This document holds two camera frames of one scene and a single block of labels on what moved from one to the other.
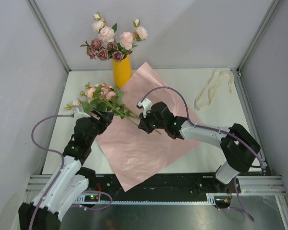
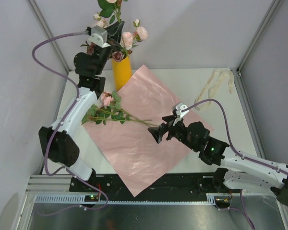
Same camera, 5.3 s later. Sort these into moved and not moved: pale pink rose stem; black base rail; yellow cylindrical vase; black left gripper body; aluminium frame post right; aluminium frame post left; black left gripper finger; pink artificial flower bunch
Moved: black left gripper finger; pink artificial flower bunch; black left gripper body
Not moved: black base rail; aluminium frame post right; yellow cylindrical vase; aluminium frame post left; pale pink rose stem
